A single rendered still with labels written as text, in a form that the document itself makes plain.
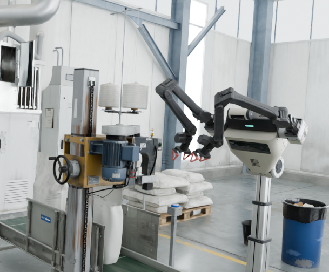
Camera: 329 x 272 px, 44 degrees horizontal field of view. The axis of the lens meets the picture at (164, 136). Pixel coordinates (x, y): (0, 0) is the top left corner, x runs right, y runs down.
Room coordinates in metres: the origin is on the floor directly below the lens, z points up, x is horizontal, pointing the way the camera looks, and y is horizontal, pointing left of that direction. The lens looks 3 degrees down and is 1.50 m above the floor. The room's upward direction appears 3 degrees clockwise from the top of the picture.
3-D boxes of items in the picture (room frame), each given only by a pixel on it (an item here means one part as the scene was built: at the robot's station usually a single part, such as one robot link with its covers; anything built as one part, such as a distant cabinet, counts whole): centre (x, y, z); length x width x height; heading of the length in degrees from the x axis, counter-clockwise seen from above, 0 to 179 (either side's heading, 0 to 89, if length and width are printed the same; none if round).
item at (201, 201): (6.15, -0.46, 0.20); 0.67 x 0.43 x 0.15; 136
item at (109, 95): (2.75, 0.39, 1.61); 0.15 x 0.14 x 0.17; 46
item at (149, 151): (2.92, 0.24, 1.21); 0.30 x 0.25 x 0.30; 46
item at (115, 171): (2.46, 0.29, 1.21); 0.15 x 0.15 x 0.25
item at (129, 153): (2.43, 0.19, 1.25); 0.10 x 0.08 x 0.12; 161
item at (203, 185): (6.15, -0.45, 0.44); 0.68 x 0.44 x 0.15; 136
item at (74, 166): (2.50, 0.56, 1.14); 0.11 x 0.06 x 0.11; 46
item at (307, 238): (4.33, -1.55, 0.32); 0.51 x 0.48 x 0.65; 136
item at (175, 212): (2.92, -0.11, 0.81); 0.08 x 0.08 x 0.06; 46
